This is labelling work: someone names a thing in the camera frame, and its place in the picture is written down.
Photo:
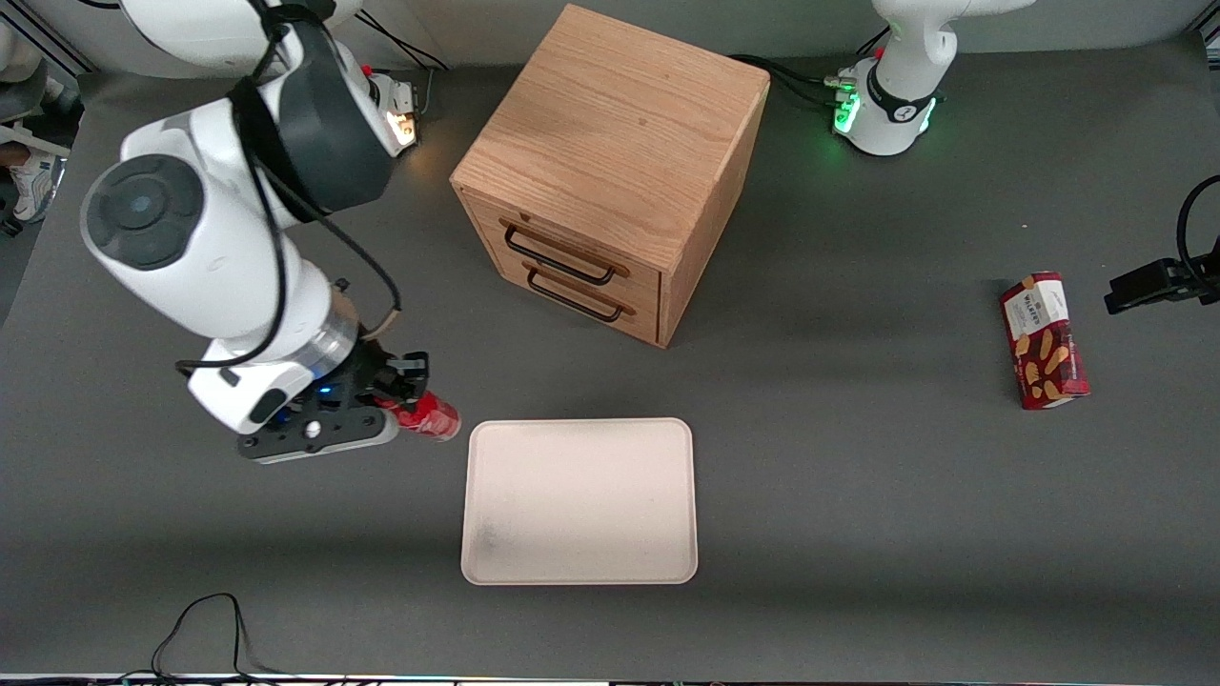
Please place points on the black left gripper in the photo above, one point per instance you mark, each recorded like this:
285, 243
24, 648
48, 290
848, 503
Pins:
1148, 284

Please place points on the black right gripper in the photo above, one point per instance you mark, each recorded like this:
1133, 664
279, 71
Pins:
371, 374

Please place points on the red coke bottle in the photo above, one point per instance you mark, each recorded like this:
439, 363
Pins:
434, 417

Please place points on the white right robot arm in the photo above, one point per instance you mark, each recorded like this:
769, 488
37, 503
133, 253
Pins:
210, 276

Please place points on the cream rectangular plastic tray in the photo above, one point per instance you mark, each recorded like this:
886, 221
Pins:
581, 500

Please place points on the red shortbread cookie box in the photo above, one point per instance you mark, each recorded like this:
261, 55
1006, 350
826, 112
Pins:
1046, 343

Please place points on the wooden drawer front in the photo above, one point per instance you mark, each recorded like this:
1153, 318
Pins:
648, 286
648, 329

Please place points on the oak wooden drawer cabinet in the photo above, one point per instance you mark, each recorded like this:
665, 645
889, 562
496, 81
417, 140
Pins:
610, 143

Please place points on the white sneaker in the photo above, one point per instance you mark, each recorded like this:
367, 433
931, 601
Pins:
33, 191

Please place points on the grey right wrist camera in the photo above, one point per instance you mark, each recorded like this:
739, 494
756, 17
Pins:
324, 436

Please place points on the aluminium frame rail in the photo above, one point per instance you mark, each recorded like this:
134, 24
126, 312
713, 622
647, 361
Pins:
57, 43
1209, 38

